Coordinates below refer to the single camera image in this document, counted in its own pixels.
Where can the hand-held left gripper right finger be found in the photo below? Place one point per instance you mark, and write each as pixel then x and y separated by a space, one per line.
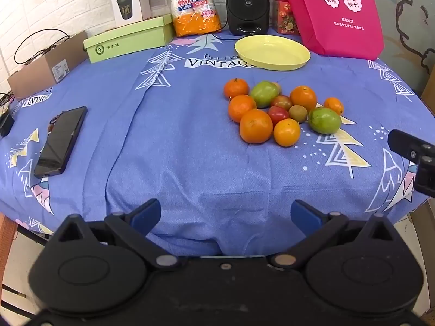
pixel 304 214

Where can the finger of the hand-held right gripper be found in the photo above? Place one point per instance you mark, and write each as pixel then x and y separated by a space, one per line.
pixel 401 141
pixel 426 180

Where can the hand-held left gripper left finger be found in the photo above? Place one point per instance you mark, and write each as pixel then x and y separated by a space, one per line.
pixel 149 212

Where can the small orange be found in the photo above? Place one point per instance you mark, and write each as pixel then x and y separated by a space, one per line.
pixel 333 106

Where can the yellowish orange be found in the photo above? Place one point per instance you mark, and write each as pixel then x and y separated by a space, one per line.
pixel 286 132

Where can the large orange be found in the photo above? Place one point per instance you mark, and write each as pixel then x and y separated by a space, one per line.
pixel 256 126

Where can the brown kiwi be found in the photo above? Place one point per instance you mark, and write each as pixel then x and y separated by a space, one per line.
pixel 298 113

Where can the medium orange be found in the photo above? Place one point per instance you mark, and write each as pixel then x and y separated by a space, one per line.
pixel 241 108
pixel 303 97

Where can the red tomato with green tinge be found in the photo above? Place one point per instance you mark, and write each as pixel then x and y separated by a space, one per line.
pixel 282 102

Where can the reddish green mango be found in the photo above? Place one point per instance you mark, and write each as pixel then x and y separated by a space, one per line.
pixel 264 93

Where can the small dark orange tangerine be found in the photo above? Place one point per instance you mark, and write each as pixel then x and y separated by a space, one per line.
pixel 234 88

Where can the yellow plate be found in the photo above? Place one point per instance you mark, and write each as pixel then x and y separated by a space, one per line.
pixel 272 52

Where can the blue printed tablecloth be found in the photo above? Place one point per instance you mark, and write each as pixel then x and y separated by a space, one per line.
pixel 170 142

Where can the black smartphone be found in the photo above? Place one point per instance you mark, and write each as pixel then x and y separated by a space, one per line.
pixel 61 142

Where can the dark phone charm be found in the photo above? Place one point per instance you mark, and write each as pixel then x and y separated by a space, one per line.
pixel 53 122

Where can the pink tote bag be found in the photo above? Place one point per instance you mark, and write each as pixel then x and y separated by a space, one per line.
pixel 340 23

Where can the red fruit-print box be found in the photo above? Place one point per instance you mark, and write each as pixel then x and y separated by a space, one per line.
pixel 285 17

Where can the black power adapter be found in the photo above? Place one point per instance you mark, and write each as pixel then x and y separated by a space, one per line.
pixel 5 122

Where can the light green shoe box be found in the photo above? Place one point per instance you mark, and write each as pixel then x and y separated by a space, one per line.
pixel 129 39

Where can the brown cardboard box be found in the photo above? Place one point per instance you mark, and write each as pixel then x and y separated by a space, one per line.
pixel 44 71

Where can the pack of paper cups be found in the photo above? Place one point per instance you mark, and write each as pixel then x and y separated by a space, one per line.
pixel 195 20

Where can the black speaker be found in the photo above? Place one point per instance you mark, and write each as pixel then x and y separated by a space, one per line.
pixel 247 3

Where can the white box with cup print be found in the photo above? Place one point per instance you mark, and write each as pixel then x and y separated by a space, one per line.
pixel 129 3

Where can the cartoon wall sticker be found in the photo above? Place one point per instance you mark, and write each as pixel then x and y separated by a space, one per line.
pixel 413 13

